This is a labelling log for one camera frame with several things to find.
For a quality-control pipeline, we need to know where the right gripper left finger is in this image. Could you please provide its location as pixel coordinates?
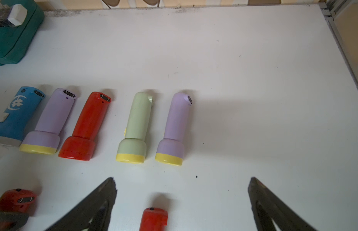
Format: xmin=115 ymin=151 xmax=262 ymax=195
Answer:
xmin=47 ymin=177 xmax=117 ymax=231

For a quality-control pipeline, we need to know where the green tool case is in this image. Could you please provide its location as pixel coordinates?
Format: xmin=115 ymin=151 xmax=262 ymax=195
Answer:
xmin=0 ymin=1 xmax=44 ymax=66

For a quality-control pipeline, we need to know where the purple flashlight back row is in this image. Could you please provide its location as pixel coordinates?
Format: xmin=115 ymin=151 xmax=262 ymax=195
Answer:
xmin=19 ymin=88 xmax=77 ymax=155

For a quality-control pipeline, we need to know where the socket set on case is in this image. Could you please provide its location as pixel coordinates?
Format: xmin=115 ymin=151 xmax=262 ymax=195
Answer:
xmin=0 ymin=3 xmax=28 ymax=28

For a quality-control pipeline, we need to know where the red flashlight back row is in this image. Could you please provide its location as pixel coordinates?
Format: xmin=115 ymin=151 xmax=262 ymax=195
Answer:
xmin=58 ymin=91 xmax=112 ymax=161

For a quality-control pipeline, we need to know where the blue flashlight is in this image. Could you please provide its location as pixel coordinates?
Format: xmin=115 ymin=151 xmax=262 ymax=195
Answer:
xmin=0 ymin=86 xmax=46 ymax=147

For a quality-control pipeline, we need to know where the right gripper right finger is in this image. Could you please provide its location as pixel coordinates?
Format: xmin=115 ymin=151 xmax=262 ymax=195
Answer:
xmin=248 ymin=177 xmax=315 ymax=231

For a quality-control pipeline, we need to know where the green flashlight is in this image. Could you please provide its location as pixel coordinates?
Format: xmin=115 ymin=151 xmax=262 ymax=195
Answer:
xmin=116 ymin=92 xmax=154 ymax=164

